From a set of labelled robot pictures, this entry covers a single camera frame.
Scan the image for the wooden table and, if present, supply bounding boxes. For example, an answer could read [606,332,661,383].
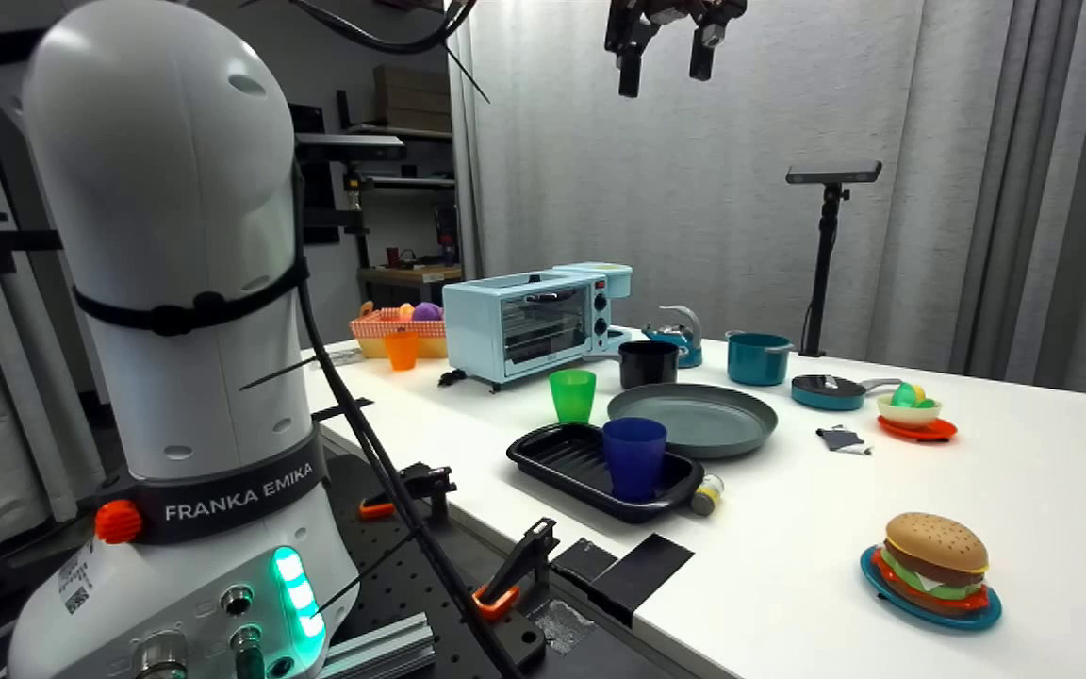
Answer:
[358,264,465,305]

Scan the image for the blue plastic cup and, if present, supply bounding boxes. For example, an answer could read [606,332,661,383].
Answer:
[602,418,668,503]

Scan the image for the black ribbed tray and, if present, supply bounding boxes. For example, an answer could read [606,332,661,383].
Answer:
[506,422,705,525]

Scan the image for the stack of cardboard boxes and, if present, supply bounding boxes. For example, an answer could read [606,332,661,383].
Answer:
[372,64,455,134]

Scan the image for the toy oven door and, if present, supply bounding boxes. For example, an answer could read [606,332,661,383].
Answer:
[499,284,593,378]

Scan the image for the aluminium rail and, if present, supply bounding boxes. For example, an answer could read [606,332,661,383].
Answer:
[315,612,437,679]

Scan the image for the black clamp with orange grip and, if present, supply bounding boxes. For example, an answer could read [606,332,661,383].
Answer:
[471,517,561,623]
[358,462,458,522]

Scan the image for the toy burger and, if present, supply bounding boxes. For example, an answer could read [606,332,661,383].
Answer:
[873,512,991,616]

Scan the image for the orange checked basket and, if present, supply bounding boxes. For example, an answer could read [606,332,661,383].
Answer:
[350,301,450,361]

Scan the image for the black tape patch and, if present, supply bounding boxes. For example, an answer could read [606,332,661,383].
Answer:
[551,533,696,629]

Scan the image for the teal toy plate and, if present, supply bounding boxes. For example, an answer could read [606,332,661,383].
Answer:
[860,545,1003,633]

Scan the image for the teal toy pot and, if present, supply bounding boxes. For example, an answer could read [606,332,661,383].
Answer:
[724,331,798,387]

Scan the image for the teal toy frying pan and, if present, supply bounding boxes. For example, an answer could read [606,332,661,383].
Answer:
[791,374,903,412]

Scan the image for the orange toy plate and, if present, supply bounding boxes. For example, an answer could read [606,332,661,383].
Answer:
[878,415,959,444]

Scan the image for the orange plastic cup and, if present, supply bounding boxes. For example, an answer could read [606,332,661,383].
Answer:
[384,329,420,373]

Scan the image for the black toy pot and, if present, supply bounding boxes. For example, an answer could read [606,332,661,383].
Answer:
[588,340,681,391]

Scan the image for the white bowl with toy food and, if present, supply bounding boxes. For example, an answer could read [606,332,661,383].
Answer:
[876,382,943,430]

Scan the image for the grey plate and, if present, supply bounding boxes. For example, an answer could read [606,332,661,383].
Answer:
[607,383,779,460]

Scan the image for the small grey packet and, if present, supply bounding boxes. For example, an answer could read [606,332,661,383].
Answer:
[815,426,874,457]

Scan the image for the teal toy kettle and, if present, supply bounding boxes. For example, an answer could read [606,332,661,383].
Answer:
[642,305,705,370]

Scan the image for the green plastic cup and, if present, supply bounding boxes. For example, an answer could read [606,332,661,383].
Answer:
[549,369,598,425]

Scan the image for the small yellow jar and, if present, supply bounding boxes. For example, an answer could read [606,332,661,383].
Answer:
[690,473,726,518]

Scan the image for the light blue toy oven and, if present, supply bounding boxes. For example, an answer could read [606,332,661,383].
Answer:
[442,262,634,393]

